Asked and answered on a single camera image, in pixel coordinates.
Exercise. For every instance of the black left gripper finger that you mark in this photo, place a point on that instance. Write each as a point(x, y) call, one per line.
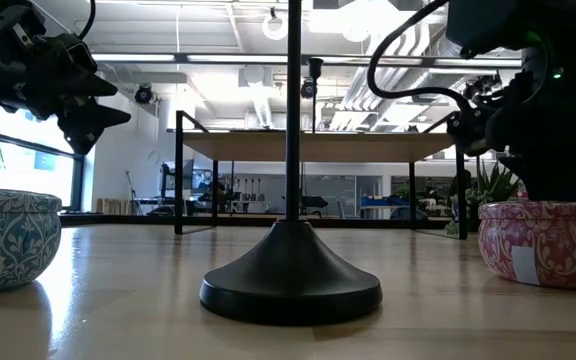
point(85, 82)
point(88, 122)

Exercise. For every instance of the pink patterned candle tin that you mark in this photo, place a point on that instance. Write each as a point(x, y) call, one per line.
point(558, 240)

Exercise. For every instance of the blue patterned candle tin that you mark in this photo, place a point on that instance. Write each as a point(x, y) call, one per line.
point(13, 235)

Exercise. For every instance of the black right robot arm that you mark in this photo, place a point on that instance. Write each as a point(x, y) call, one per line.
point(528, 20)

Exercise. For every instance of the black round ceiling speaker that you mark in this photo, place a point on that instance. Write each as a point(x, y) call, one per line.
point(308, 90)
point(143, 93)

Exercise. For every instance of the large window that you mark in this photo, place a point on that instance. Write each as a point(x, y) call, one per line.
point(33, 170)

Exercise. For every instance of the green succulent plant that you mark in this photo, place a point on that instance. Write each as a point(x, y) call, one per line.
point(493, 190)

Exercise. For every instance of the long ceiling light strip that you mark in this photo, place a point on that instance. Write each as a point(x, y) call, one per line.
point(168, 57)
point(478, 62)

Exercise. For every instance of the wooden crate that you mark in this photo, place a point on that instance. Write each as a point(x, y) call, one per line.
point(112, 206)

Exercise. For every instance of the black ceiling spotlight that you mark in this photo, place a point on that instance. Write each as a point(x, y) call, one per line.
point(483, 87)

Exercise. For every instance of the wooden shelf with black legs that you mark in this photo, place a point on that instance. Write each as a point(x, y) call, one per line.
point(318, 147)

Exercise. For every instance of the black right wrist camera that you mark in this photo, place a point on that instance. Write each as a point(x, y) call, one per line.
point(470, 130)

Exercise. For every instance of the silver air duct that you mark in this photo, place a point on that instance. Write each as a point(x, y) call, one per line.
point(428, 45)

